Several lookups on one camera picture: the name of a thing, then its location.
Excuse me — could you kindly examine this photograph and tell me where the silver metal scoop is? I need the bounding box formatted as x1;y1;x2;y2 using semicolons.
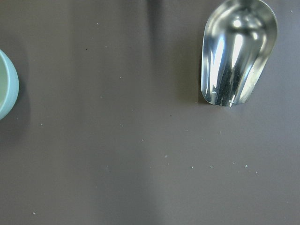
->
201;0;278;107

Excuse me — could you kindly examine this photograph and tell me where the pale green bowl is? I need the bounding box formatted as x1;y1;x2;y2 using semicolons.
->
0;50;19;119

